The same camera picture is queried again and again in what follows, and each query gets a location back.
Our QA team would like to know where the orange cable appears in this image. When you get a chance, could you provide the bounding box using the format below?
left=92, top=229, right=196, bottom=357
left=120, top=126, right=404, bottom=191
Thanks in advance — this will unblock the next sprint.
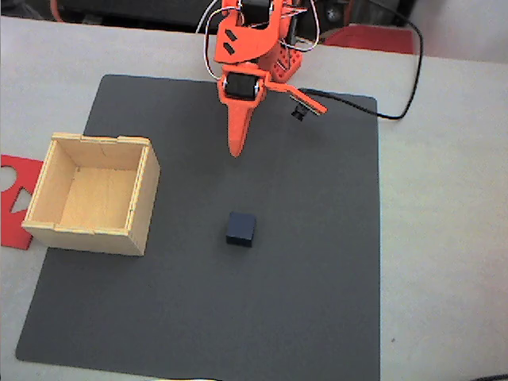
left=48, top=0, right=65, bottom=23

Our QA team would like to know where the white looped wire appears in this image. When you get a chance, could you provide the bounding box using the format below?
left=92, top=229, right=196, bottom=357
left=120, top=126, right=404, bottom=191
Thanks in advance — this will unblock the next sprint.
left=277, top=0, right=321, bottom=53
left=195, top=0, right=224, bottom=79

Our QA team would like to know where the black background equipment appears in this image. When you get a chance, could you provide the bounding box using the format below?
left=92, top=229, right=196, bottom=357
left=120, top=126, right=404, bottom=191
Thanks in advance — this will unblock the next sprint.
left=55, top=0, right=217, bottom=33

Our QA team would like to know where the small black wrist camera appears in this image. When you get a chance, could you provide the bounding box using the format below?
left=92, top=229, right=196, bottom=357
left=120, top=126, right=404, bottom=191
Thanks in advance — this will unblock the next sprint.
left=291, top=101, right=309, bottom=123

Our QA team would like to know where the orange camera bracket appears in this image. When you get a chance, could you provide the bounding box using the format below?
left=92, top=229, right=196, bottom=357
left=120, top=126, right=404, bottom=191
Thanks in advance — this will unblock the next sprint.
left=264, top=80, right=329, bottom=117

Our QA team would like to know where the black camera cable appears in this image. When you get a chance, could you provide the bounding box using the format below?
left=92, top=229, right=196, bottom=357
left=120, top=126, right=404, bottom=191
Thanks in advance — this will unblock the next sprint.
left=295, top=0, right=425, bottom=121

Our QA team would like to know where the red stencil sheet with cutouts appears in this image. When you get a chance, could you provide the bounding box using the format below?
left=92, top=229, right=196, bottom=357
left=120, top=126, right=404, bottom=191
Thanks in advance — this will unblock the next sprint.
left=0, top=154, right=45, bottom=252

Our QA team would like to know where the plain red sheet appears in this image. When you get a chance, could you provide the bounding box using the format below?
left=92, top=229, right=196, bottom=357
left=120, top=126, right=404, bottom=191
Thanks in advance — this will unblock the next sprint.
left=323, top=22, right=416, bottom=55

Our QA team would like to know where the dark blue cube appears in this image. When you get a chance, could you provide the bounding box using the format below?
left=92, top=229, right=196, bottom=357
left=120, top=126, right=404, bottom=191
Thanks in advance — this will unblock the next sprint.
left=225, top=210, right=257, bottom=248

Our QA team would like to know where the open wooden box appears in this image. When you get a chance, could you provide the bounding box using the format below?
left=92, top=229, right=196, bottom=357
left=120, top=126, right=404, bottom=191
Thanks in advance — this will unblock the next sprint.
left=21, top=132, right=162, bottom=258

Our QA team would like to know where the dark grey mat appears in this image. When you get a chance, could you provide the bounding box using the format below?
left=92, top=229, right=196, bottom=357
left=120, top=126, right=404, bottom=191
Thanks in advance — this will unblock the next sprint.
left=14, top=74, right=381, bottom=381

